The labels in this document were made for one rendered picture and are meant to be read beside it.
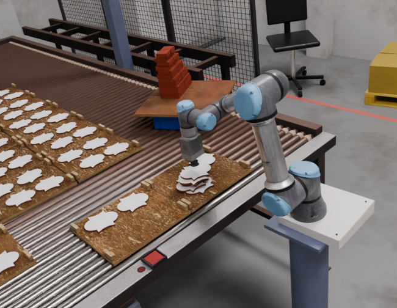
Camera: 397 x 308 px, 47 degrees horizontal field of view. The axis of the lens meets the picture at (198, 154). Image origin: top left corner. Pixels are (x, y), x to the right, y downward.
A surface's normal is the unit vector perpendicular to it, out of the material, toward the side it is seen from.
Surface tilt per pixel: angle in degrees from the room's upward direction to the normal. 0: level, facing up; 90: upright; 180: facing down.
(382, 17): 90
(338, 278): 0
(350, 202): 4
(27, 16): 90
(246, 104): 86
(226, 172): 0
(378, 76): 90
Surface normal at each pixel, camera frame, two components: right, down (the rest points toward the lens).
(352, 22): -0.69, 0.44
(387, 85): -0.50, 0.50
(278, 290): -0.14, -0.85
